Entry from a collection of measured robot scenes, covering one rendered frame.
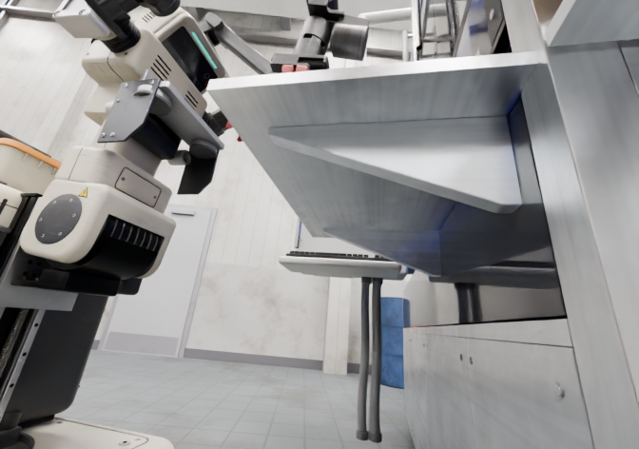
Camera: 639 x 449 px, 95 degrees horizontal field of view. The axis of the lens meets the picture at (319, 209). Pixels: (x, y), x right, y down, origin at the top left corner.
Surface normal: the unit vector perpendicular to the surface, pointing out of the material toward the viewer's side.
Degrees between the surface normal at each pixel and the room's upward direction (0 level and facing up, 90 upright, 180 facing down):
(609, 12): 180
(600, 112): 90
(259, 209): 90
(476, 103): 180
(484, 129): 90
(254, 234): 90
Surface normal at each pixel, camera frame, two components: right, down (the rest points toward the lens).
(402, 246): -0.18, -0.37
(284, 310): 0.05, -0.36
